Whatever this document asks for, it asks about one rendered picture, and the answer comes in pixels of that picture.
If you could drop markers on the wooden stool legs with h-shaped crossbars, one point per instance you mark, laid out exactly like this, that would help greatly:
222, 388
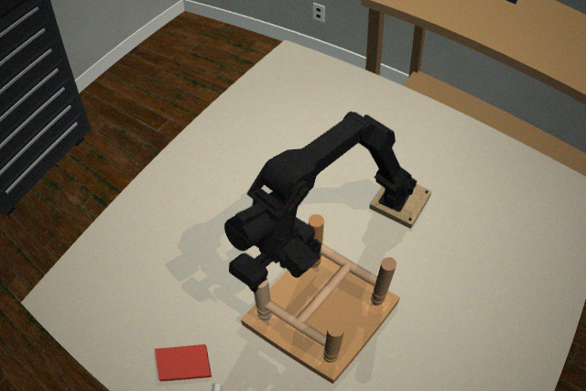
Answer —
332, 342

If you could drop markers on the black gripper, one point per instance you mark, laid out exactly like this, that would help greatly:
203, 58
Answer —
252, 271

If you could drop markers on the red flat rectangular pad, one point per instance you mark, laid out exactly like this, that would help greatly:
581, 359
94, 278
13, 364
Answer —
181, 363

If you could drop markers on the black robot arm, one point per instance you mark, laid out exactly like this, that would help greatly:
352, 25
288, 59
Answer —
291, 175

